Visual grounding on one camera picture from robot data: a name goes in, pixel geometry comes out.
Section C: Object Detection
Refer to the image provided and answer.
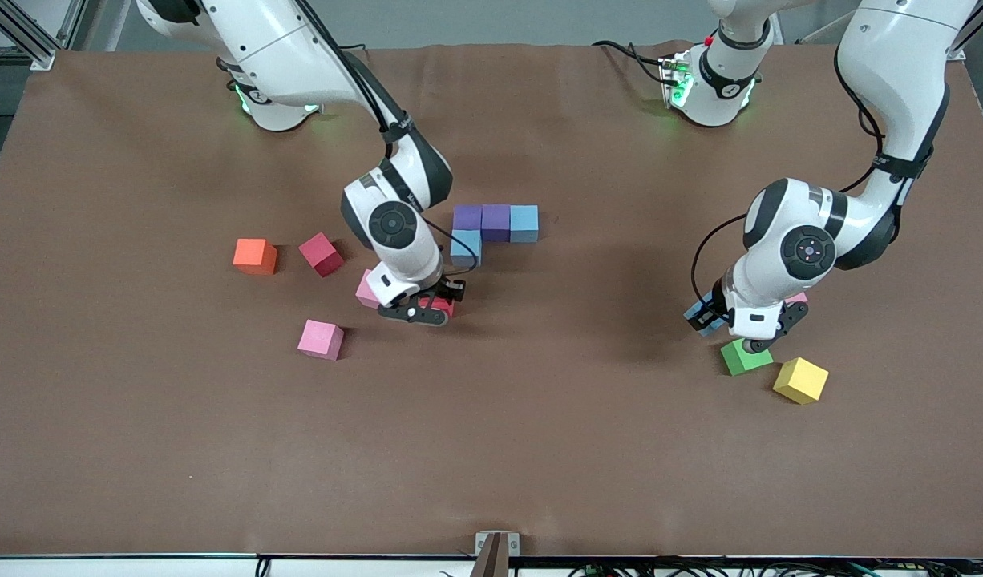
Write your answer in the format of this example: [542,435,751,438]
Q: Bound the crimson foam cube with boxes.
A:
[298,232,346,278]

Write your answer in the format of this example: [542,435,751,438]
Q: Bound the light blue foam cube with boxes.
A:
[682,301,726,337]
[450,229,483,269]
[510,205,540,244]

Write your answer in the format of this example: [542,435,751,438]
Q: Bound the black base cable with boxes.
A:
[592,38,670,87]

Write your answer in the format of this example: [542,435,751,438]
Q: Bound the brown table cover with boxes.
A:
[0,42,983,559]

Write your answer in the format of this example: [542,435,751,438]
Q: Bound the aluminium frame profile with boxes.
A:
[0,0,87,73]
[945,0,983,63]

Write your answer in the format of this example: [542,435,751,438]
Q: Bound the green foam cube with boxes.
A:
[720,338,775,377]

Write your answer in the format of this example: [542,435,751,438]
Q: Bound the yellow foam cube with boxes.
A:
[772,357,830,406]

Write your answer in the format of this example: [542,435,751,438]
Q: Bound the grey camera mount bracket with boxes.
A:
[471,531,521,577]

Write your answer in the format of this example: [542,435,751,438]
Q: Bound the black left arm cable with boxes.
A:
[691,48,885,301]

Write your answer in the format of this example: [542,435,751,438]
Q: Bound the orange foam cube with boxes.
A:
[233,238,280,277]

